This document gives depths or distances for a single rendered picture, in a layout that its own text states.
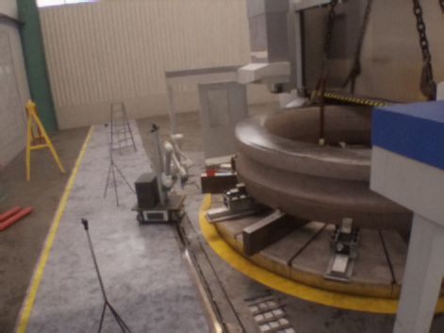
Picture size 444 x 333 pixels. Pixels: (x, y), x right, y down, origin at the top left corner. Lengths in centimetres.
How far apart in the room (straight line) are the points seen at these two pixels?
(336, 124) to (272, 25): 285
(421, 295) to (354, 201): 314
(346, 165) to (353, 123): 452
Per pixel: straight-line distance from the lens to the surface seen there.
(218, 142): 971
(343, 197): 471
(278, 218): 496
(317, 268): 456
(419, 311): 174
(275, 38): 869
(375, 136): 161
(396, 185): 157
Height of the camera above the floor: 294
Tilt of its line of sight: 19 degrees down
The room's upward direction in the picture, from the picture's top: 4 degrees counter-clockwise
